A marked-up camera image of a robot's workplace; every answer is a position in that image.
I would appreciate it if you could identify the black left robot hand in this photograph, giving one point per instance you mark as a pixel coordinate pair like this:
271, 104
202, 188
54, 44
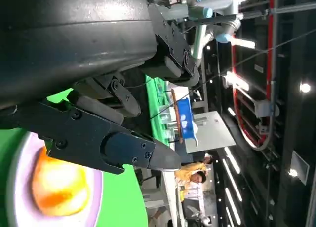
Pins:
74, 39

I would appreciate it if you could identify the green covered workbench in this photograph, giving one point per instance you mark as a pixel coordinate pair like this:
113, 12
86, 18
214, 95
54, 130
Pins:
155, 108

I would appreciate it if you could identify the wooden board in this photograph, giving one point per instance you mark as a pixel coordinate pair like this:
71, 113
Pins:
176, 113

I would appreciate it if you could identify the blue plastic crate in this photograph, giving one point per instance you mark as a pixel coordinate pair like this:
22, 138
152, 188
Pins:
186, 118

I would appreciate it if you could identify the lilac plate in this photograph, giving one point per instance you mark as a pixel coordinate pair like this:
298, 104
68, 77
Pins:
17, 167

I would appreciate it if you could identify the green table cloth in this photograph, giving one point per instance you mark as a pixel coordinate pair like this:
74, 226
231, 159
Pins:
118, 200

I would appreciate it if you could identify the grey panel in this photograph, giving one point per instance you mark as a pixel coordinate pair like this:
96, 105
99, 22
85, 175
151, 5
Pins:
212, 133

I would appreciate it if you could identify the person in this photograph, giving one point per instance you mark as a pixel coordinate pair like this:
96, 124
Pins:
190, 172
208, 159

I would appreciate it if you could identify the white table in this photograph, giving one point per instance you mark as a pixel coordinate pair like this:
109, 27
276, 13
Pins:
170, 200

